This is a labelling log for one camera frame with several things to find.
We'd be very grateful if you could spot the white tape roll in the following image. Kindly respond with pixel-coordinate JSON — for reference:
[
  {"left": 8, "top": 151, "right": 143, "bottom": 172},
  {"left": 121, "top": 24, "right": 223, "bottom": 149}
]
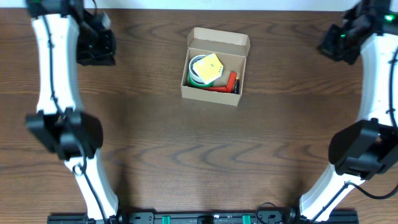
[{"left": 188, "top": 55, "right": 206, "bottom": 85}]

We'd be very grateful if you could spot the green tape roll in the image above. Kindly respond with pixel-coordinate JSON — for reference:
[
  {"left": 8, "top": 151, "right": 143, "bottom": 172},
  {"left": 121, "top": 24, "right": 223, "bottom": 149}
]
[{"left": 188, "top": 75, "right": 214, "bottom": 88}]

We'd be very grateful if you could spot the brown cardboard box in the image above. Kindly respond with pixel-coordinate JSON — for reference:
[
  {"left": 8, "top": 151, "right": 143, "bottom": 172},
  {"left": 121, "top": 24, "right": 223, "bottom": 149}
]
[{"left": 180, "top": 27, "right": 251, "bottom": 106}]

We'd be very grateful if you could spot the yellow sticky note pad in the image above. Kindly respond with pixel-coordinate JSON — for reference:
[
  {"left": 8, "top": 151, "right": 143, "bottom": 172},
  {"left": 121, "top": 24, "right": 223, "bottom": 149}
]
[{"left": 194, "top": 54, "right": 224, "bottom": 84}]

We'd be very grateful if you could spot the red stapler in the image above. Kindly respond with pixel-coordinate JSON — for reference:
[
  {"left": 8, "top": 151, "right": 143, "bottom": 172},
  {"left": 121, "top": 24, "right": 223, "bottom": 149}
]
[{"left": 226, "top": 72, "right": 239, "bottom": 93}]

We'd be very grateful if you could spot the red utility knife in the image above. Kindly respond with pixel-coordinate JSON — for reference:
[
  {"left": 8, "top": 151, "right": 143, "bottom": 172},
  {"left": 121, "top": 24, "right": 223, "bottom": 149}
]
[{"left": 203, "top": 86, "right": 234, "bottom": 93}]

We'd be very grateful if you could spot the black teardrop tape dispenser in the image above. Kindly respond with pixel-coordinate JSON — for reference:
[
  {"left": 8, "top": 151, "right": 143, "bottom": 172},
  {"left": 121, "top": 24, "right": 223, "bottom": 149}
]
[{"left": 234, "top": 78, "right": 240, "bottom": 94}]

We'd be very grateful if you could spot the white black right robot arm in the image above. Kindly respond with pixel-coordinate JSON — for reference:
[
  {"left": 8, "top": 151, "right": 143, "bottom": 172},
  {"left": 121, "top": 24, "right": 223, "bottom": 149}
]
[{"left": 284, "top": 0, "right": 397, "bottom": 223}]

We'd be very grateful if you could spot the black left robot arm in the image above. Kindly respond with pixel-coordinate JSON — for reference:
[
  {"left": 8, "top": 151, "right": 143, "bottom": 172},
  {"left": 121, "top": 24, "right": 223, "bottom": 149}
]
[{"left": 25, "top": 0, "right": 124, "bottom": 223}]

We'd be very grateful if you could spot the black mounting rail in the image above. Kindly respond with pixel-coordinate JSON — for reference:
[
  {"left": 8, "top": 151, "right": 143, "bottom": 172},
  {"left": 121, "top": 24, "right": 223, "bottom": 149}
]
[{"left": 47, "top": 209, "right": 359, "bottom": 224}]

